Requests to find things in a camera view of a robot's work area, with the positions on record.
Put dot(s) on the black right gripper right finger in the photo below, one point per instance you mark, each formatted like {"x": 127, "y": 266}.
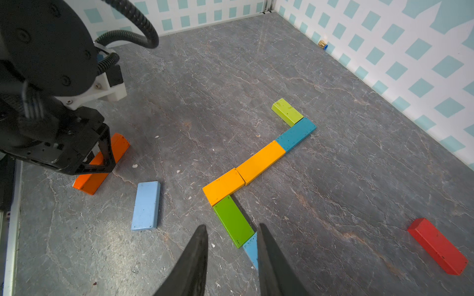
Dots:
{"x": 276, "y": 277}

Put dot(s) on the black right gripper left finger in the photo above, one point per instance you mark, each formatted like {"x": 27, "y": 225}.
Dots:
{"x": 188, "y": 277}

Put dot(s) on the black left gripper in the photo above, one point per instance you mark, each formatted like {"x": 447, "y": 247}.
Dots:
{"x": 83, "y": 146}

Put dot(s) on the light blue long block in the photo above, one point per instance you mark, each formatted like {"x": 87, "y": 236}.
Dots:
{"x": 251, "y": 249}

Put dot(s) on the light blue short block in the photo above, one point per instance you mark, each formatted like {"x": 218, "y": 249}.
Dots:
{"x": 146, "y": 209}

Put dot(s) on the yellow-orange short block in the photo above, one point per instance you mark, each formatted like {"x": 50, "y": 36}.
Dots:
{"x": 223, "y": 186}

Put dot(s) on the yellow-orange long block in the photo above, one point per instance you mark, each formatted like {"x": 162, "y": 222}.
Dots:
{"x": 259, "y": 162}

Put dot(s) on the teal long block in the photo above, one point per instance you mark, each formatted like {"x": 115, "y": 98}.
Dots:
{"x": 296, "y": 134}

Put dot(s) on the lime green short block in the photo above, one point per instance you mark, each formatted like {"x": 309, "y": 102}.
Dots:
{"x": 286, "y": 112}

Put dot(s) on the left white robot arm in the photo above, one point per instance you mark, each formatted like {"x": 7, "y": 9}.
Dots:
{"x": 50, "y": 69}

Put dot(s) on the red short block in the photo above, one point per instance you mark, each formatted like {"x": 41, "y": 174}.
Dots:
{"x": 447, "y": 256}

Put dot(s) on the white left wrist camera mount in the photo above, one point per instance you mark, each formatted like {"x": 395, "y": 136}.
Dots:
{"x": 108, "y": 86}

